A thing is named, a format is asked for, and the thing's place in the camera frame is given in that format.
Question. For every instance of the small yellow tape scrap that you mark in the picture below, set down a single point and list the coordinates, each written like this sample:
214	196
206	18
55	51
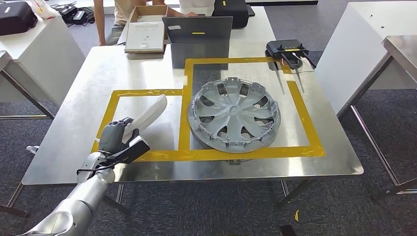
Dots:
296	215

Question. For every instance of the steel workbench with hubcap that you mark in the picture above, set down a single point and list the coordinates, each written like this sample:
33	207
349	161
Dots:
81	97

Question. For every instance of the black chargers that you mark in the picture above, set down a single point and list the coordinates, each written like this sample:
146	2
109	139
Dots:
76	14

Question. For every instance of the clear plastic bag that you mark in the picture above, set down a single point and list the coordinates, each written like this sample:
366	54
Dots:
45	9

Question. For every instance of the white curved plastic part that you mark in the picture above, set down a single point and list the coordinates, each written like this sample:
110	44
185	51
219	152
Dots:
146	114

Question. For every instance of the black robot body part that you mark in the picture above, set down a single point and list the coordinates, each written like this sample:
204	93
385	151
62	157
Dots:
287	230

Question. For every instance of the black router with antennas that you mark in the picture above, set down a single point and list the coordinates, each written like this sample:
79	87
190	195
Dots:
286	49

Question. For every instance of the steel table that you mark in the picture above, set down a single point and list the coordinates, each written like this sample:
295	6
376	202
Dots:
5	60

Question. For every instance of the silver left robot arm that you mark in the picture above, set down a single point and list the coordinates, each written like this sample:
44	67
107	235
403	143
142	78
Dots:
88	195

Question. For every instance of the white foam box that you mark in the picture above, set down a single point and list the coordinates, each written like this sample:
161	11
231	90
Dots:
145	35

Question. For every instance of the dark grey laptop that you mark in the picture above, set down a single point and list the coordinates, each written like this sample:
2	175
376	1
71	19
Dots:
211	27

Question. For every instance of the steel workbench with tape square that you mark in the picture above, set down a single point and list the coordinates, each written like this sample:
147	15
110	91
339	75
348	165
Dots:
404	52

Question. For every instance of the black carry case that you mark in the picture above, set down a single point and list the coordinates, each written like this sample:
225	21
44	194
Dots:
231	11
16	18

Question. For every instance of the brown cardboard box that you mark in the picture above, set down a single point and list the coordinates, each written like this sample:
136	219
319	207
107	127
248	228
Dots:
150	11

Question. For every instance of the silver wheel hubcap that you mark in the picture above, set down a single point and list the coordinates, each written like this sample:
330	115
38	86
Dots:
234	115

